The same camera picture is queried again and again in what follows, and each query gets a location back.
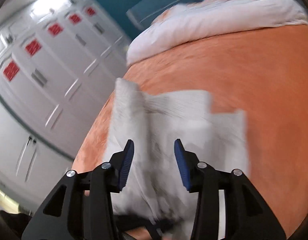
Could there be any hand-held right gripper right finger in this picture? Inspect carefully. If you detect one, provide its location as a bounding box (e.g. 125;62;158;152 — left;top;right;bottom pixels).
174;138;287;240

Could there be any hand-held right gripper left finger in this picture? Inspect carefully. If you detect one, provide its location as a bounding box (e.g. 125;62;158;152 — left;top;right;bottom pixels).
21;139;135;240

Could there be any white quilted jacket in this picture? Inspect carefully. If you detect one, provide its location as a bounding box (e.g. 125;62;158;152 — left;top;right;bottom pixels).
107;77;251;226

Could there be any white wardrobe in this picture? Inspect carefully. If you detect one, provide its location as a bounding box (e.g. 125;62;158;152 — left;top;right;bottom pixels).
0;0;132;213

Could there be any orange bed blanket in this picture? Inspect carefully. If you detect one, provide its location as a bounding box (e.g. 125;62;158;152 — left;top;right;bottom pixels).
72;25;308;240

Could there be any pale pink duvet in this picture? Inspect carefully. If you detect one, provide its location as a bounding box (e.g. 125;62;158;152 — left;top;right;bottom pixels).
126;0;308;64

